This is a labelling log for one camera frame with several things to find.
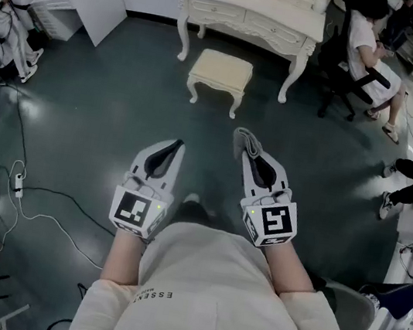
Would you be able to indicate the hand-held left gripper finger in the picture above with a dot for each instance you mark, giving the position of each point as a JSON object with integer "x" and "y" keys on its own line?
{"x": 173, "y": 178}
{"x": 141, "y": 161}

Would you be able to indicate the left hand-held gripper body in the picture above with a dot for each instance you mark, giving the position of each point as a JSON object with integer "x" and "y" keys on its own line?
{"x": 132, "y": 208}

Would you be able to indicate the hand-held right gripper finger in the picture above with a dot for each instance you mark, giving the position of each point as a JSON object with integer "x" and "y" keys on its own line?
{"x": 278, "y": 178}
{"x": 246, "y": 179}

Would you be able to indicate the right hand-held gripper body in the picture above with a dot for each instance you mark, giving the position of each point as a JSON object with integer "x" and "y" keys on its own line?
{"x": 277, "y": 221}

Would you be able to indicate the grey wiping cloth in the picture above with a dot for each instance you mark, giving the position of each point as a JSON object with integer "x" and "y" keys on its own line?
{"x": 244, "y": 139}

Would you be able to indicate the cream upholstered stool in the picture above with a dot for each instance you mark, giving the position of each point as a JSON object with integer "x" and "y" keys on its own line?
{"x": 221, "y": 66}

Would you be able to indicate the person's left forearm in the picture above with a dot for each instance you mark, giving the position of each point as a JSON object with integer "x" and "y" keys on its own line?
{"x": 122, "y": 260}

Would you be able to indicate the person's right forearm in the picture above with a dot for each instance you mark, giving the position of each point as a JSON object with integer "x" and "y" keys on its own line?
{"x": 286, "y": 271}

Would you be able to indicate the person's white shoe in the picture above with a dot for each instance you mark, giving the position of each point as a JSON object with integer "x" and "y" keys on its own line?
{"x": 192, "y": 197}

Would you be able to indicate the person's black trousers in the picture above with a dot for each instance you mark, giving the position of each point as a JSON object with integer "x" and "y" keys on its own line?
{"x": 192, "y": 214}

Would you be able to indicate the person's cream shirt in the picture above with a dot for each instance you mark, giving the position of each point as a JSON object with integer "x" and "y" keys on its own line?
{"x": 208, "y": 297}

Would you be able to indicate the black office chair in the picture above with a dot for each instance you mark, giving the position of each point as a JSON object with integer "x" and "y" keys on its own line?
{"x": 335, "y": 52}

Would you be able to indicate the navy padded seat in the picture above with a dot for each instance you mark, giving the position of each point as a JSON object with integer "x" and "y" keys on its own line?
{"x": 400, "y": 294}

